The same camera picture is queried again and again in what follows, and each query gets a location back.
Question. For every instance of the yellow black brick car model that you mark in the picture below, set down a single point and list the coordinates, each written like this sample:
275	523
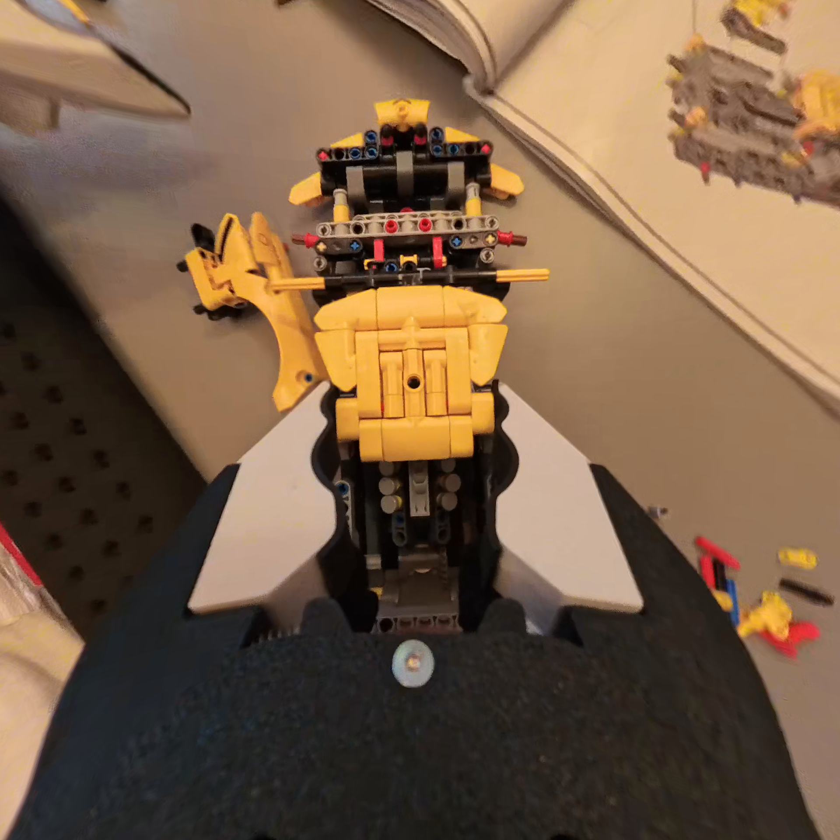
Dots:
413	315

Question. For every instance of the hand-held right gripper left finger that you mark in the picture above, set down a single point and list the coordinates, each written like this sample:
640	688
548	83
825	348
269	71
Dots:
275	512

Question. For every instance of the open instruction booklet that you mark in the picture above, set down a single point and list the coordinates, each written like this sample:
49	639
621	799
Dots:
656	131

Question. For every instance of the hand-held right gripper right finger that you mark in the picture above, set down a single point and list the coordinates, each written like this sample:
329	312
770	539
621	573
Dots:
558	525

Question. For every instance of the red yellow blue brick pieces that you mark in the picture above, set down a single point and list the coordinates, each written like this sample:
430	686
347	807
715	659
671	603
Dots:
768	620

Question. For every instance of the yellow curved brick fender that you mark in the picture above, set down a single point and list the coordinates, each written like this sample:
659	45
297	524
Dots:
289	328

